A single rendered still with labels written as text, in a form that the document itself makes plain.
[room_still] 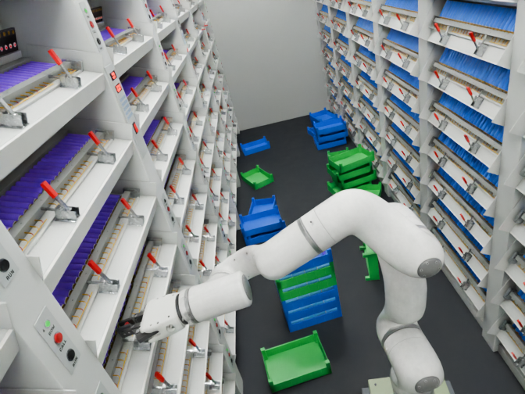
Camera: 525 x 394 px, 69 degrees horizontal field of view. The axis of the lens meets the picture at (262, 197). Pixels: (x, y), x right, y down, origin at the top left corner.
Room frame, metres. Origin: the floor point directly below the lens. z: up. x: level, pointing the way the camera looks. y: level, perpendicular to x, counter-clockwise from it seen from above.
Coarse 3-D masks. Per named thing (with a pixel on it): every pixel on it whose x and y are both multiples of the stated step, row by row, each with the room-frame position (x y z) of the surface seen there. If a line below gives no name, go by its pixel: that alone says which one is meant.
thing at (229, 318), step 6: (234, 312) 1.52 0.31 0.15; (228, 318) 1.47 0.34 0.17; (234, 318) 1.47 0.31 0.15; (228, 324) 1.39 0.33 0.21; (234, 324) 1.43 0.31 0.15; (228, 330) 1.38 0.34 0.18; (234, 330) 1.39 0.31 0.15; (228, 336) 1.36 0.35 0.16; (234, 336) 1.36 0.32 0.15; (228, 342) 1.32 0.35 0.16; (234, 342) 1.32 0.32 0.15; (234, 348) 1.28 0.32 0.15; (234, 354) 1.21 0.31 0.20; (234, 360) 1.21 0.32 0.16
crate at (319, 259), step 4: (328, 252) 1.44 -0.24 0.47; (316, 256) 1.50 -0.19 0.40; (320, 256) 1.43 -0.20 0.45; (324, 256) 1.44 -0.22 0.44; (328, 256) 1.44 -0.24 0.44; (312, 260) 1.43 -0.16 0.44; (316, 260) 1.43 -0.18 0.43; (320, 260) 1.43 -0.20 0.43; (324, 260) 1.44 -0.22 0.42; (328, 260) 1.44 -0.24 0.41; (332, 260) 1.44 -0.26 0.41; (304, 264) 1.43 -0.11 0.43; (308, 264) 1.43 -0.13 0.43; (312, 264) 1.43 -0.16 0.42; (316, 264) 1.43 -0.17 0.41; (320, 264) 1.43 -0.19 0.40; (300, 268) 1.43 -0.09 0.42; (304, 268) 1.43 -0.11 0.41; (308, 268) 1.43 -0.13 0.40; (292, 272) 1.43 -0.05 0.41; (296, 272) 1.43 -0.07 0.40
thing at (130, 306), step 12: (156, 252) 1.05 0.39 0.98; (144, 264) 0.97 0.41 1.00; (144, 276) 0.94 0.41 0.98; (132, 288) 0.87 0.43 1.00; (132, 300) 0.82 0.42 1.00; (132, 312) 0.79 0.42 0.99; (120, 336) 0.70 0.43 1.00; (120, 348) 0.67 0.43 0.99; (108, 360) 0.63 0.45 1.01; (108, 372) 0.60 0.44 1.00
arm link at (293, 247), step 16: (272, 240) 0.68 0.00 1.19; (288, 240) 0.65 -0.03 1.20; (304, 240) 0.64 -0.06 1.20; (240, 256) 0.75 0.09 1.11; (256, 256) 0.67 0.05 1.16; (272, 256) 0.64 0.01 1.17; (288, 256) 0.63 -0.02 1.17; (304, 256) 0.63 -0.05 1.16; (256, 272) 0.73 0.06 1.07; (272, 272) 0.63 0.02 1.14; (288, 272) 0.64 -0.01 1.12
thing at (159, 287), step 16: (160, 240) 1.10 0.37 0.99; (176, 240) 1.11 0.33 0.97; (160, 256) 1.04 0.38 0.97; (144, 288) 0.89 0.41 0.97; (160, 288) 0.89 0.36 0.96; (128, 336) 0.72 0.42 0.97; (128, 352) 0.67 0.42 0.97; (144, 352) 0.67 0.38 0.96; (128, 368) 0.63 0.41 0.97; (144, 368) 0.63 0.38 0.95; (128, 384) 0.59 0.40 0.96; (144, 384) 0.59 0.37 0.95
